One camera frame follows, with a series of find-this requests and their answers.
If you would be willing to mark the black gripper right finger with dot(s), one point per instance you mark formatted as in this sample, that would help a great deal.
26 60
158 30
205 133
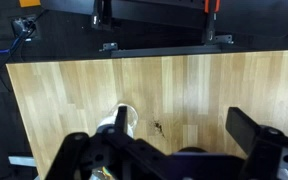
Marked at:
267 150

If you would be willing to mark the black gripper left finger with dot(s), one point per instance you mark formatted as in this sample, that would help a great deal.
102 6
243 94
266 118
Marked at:
84 150

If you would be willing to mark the clear glass jar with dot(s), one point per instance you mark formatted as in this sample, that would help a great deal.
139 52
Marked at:
132 116

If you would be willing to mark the black coffee machine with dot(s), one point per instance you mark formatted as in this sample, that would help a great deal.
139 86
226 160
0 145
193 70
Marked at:
194 150

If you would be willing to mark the spilled coffee grounds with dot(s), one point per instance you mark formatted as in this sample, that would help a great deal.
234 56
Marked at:
158 127

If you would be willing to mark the black metal bar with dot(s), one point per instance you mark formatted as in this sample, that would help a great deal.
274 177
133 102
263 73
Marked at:
164 51

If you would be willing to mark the grey floor socket box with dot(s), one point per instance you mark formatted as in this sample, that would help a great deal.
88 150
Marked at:
24 26

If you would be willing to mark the orange floor mat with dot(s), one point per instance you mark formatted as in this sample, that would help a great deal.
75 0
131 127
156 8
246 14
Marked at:
30 2

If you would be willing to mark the black table clamps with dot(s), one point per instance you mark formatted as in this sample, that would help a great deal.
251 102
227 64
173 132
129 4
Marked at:
157 10

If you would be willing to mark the grey metal bracket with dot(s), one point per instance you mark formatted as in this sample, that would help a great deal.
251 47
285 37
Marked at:
109 46
224 39

